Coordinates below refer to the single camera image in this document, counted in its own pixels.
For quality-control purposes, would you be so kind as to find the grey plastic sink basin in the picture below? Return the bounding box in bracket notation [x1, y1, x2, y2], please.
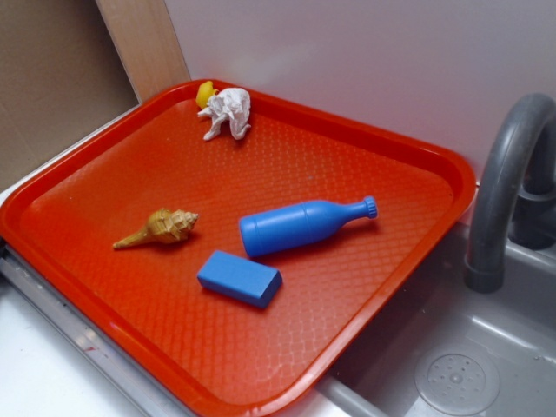
[318, 225, 555, 416]

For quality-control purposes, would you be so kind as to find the blue rectangular block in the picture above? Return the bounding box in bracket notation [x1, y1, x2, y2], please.
[197, 251, 283, 308]

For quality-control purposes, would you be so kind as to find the tan conch seashell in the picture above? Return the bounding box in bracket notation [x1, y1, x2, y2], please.
[112, 208, 200, 250]

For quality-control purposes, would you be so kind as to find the yellow toy piece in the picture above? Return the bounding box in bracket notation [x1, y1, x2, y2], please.
[195, 81, 219, 109]

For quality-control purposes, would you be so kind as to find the light wooden post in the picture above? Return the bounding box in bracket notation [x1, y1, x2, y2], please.
[96, 0, 190, 103]

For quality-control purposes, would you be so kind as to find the round sink drain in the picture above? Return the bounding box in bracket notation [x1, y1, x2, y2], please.
[414, 344, 500, 416]

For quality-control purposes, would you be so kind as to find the red plastic tray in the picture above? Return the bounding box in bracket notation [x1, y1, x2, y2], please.
[1, 82, 475, 416]

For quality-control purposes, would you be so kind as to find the grey plastic faucet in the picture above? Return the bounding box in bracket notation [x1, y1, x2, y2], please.
[465, 93, 555, 293]

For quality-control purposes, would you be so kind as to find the blue plastic bottle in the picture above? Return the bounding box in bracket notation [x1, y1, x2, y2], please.
[239, 196, 378, 257]

